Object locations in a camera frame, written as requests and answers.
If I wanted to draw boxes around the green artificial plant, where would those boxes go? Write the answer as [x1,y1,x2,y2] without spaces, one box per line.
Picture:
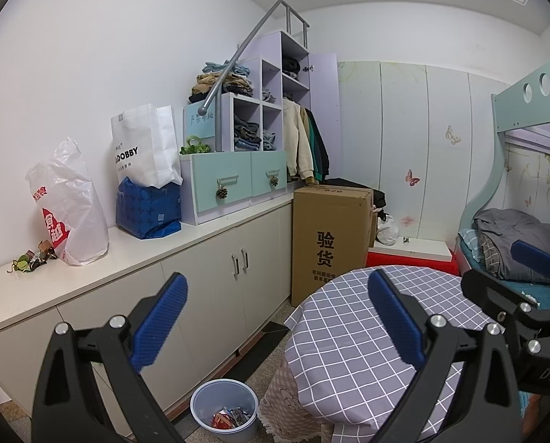
[179,135,211,156]

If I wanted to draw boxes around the teal sign board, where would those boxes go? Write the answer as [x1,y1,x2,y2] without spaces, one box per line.
[183,104,218,142]

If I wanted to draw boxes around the grey metal handrail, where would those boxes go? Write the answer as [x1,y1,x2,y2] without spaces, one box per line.
[198,0,312,154]

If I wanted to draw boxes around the stack of folded clothes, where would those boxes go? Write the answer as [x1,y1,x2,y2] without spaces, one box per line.
[188,60,253,105]

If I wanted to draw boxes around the blue patterned bag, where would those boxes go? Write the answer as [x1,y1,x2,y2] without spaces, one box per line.
[115,176,183,240]

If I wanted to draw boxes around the white crumpled plastic bag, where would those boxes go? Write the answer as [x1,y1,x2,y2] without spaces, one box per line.
[376,214,400,247]

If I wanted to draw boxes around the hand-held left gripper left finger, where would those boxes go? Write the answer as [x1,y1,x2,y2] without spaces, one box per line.
[31,272,189,443]

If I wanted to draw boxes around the white board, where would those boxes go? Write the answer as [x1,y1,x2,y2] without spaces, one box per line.
[371,235,455,263]

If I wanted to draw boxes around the grey quilt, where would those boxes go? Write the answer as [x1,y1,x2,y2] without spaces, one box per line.
[473,207,550,283]

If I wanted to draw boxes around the grey plaid blanket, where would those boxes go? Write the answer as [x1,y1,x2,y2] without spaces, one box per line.
[480,233,505,278]

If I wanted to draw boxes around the purple cubby shelf unit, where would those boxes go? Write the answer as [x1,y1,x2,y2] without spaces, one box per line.
[217,31,339,182]

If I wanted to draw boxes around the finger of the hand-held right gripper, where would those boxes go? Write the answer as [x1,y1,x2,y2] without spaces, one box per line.
[509,238,550,288]
[461,270,546,366]

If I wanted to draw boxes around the beige low cabinet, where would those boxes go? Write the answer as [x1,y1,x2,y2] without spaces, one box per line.
[0,191,295,419]

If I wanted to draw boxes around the blue plastic waste bin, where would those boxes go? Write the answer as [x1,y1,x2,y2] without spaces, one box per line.
[190,378,260,443]

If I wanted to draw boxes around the pink bear-print table skirt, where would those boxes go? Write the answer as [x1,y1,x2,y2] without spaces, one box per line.
[257,364,332,443]

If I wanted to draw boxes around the green leaf ornament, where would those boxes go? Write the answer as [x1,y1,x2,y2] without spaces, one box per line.
[10,254,37,274]

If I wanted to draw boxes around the cream hanging jacket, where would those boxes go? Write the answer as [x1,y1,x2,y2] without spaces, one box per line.
[281,99,314,182]

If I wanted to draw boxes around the grey checked tablecloth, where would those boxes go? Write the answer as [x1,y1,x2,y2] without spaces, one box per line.
[284,265,525,443]

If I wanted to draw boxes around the green hanging jacket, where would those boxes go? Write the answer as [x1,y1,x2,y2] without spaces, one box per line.
[302,108,331,182]

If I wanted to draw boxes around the teal fish-print bedsheet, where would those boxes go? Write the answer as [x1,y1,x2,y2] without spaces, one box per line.
[456,229,550,311]

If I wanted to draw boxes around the brown red snack wrapper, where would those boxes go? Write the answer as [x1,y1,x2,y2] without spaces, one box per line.
[220,406,253,426]

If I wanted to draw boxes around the teal bunk bed frame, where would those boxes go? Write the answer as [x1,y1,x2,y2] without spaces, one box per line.
[456,46,550,241]

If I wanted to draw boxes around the folded dark jeans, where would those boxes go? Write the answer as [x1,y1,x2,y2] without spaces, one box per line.
[233,117,263,152]

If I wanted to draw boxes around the folded black clothes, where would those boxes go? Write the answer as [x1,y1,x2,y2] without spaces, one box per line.
[281,56,304,80]

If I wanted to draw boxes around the large cardboard box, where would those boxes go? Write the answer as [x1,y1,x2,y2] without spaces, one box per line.
[291,186,375,308]

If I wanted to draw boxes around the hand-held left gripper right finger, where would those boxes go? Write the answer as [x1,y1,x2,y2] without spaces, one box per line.
[367,268,521,443]

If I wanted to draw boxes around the white plastic bag red print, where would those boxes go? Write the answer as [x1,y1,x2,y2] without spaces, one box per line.
[25,137,110,267]

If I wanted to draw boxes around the white shopping bag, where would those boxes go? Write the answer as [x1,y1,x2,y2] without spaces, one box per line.
[110,104,184,190]

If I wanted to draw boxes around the teal two-drawer unit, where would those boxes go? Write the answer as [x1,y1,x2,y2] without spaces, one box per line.
[179,150,288,226]

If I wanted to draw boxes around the black cloth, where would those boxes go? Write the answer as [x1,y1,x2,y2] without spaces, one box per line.
[323,178,387,209]

